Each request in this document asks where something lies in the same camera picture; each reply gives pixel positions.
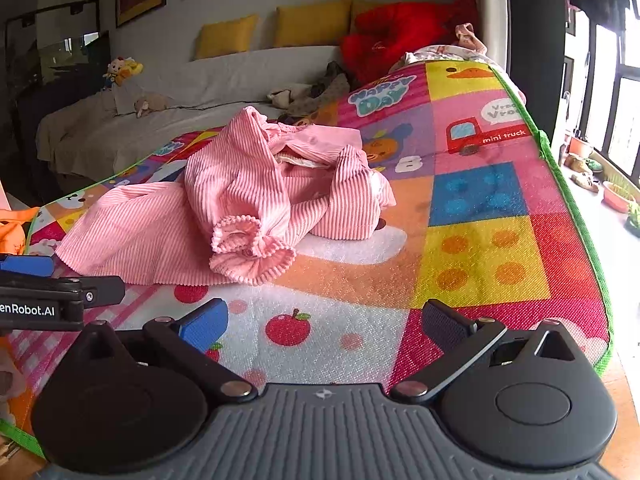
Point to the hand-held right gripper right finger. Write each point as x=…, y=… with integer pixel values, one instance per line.
x=442, y=321

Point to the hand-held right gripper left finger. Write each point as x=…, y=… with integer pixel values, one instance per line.
x=202, y=326

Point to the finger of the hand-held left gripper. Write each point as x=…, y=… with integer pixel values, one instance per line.
x=60, y=292
x=25, y=265

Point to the person's left hand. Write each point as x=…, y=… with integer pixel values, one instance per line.
x=11, y=382

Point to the orange cloth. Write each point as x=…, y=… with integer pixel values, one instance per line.
x=14, y=232

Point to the colourful cartoon play mat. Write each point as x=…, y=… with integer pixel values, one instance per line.
x=475, y=240

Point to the pair of slippers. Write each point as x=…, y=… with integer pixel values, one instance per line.
x=580, y=172

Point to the small brown plush toy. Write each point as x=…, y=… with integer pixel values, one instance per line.
x=149, y=105

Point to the pink plant pot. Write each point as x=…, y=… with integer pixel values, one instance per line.
x=617, y=195

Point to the colourful plush doll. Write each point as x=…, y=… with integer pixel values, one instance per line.
x=122, y=71

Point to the glass fish tank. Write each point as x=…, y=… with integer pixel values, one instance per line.
x=55, y=50

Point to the green plant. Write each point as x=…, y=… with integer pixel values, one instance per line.
x=634, y=217

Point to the orange plant pot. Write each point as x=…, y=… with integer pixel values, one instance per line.
x=581, y=147

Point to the white covered sofa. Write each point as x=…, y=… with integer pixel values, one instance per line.
x=175, y=80

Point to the floral cloth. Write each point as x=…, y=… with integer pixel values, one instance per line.
x=435, y=52

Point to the pale pink garment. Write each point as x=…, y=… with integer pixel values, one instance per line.
x=470, y=36

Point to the red plush blanket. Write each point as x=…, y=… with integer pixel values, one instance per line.
x=395, y=35

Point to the yellow cushion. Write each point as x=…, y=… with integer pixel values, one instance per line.
x=364, y=10
x=225, y=36
x=311, y=22

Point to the white pillar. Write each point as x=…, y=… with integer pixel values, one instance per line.
x=492, y=15

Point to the black window frame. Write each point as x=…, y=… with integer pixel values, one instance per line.
x=615, y=110

